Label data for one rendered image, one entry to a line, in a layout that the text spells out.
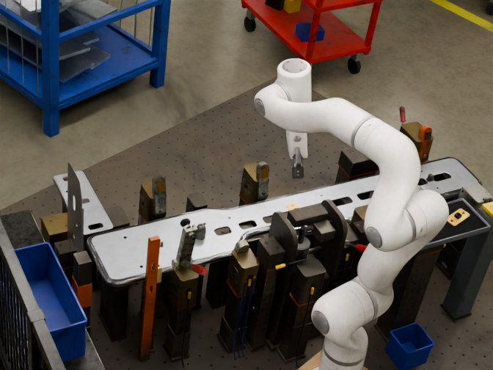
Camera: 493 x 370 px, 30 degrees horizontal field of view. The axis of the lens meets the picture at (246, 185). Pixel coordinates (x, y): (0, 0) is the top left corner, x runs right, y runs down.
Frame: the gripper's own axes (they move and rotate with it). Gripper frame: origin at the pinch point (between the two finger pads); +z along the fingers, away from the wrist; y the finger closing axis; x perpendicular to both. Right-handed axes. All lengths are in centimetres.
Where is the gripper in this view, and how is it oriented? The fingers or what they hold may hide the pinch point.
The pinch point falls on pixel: (296, 164)
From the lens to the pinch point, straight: 249.4
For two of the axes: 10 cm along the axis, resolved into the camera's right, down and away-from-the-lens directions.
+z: 0.5, 7.5, 6.5
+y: -0.5, -6.5, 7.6
